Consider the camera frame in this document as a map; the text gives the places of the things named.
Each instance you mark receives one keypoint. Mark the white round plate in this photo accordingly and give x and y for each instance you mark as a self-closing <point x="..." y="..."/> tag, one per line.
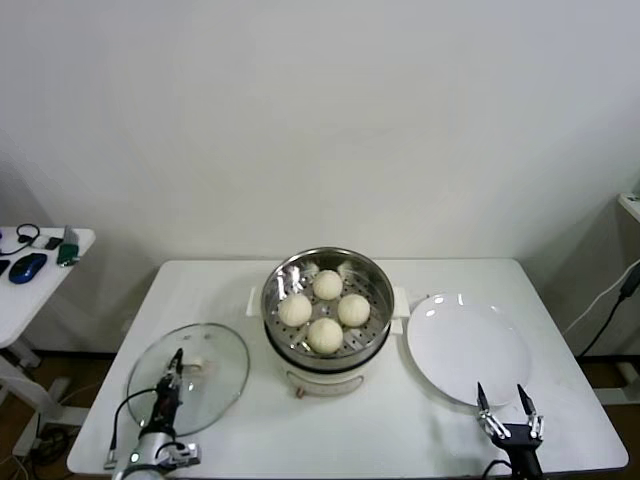
<point x="467" y="350"/>

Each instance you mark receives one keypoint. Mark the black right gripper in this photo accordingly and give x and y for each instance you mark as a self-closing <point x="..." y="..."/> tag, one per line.
<point x="520" y="440"/>

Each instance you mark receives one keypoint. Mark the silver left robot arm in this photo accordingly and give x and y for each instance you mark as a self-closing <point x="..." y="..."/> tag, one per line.
<point x="147" y="452"/>

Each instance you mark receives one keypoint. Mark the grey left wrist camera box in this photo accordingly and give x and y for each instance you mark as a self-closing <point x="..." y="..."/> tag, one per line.
<point x="182" y="454"/>

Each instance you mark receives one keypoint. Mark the white side table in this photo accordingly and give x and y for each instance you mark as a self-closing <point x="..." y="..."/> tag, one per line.
<point x="30" y="300"/>

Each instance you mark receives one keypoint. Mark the green grey circuit module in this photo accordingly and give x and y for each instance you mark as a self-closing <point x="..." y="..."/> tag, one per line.
<point x="67" y="252"/>

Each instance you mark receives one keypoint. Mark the white desk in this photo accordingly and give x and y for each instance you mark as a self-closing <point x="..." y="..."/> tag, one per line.
<point x="631" y="207"/>

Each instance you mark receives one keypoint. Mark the white steamed baozi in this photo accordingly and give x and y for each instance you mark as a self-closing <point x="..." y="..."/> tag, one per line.
<point x="354" y="310"/>
<point x="325" y="336"/>
<point x="295" y="310"/>
<point x="327" y="285"/>

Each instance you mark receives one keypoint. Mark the blue computer mouse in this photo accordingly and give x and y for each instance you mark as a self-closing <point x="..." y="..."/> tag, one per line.
<point x="27" y="267"/>

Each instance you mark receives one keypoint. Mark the stainless steel steamer basket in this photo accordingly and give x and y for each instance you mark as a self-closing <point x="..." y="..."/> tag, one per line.
<point x="375" y="290"/>

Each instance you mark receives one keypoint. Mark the white table foot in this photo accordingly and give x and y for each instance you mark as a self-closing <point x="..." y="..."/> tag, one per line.
<point x="75" y="415"/>
<point x="617" y="395"/>

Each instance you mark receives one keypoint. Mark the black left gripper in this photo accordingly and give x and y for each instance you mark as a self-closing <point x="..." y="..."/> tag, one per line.
<point x="165" y="407"/>

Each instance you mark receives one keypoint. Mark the white electric cooker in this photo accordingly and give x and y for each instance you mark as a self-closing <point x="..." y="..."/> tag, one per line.
<point x="325" y="380"/>

